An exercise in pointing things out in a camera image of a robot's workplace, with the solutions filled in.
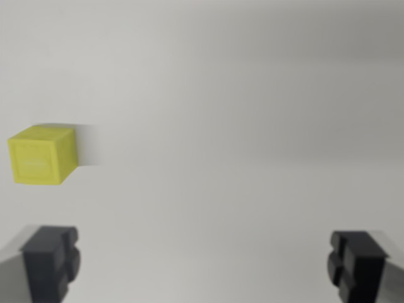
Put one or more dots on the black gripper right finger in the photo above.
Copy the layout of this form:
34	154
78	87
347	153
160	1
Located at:
363	268

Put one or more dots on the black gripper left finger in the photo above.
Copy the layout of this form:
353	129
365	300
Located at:
44	262

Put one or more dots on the yellow soft cube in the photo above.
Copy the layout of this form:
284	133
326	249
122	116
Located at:
38	158

